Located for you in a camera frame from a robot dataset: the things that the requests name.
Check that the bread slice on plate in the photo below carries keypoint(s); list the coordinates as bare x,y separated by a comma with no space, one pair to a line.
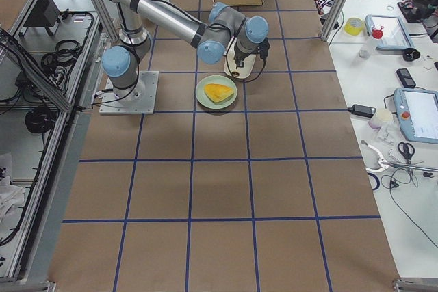
218,92

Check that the green plate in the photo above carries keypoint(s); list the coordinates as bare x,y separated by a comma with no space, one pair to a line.
203,99

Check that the black scissors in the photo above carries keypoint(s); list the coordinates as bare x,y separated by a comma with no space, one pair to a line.
407,150

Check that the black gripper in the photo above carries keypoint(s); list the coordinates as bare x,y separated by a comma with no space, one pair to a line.
239,57

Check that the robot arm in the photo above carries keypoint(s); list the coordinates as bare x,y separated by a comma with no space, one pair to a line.
226,26

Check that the clear bottle red cap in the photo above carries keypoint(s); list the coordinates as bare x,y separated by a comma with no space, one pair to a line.
371,43

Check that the black power adapter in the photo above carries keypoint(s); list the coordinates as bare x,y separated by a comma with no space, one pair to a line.
362,110

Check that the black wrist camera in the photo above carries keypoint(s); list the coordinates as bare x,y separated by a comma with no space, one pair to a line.
263,49

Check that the white paper cup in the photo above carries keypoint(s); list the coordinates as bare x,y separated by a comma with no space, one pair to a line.
380,118

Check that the aluminium frame post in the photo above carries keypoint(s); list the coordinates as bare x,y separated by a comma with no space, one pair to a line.
338,1

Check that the yellow tape roll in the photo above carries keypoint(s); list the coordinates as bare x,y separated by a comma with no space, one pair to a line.
353,26

